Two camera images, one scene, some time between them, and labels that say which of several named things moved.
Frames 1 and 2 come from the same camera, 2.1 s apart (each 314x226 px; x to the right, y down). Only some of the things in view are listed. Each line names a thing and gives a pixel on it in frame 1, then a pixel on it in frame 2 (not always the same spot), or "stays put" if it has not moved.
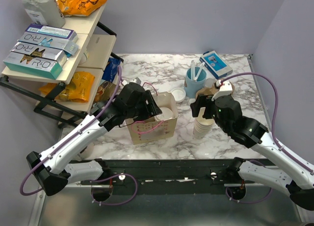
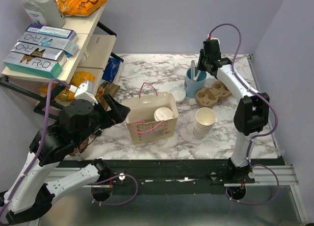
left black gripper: (151, 110) to (118, 113)
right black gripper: (202, 101) to (200, 65)
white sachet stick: (193, 70) stays put
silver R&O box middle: (40, 51) stays put
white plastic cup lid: (167, 114) stays put
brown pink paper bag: (144, 130) stays put
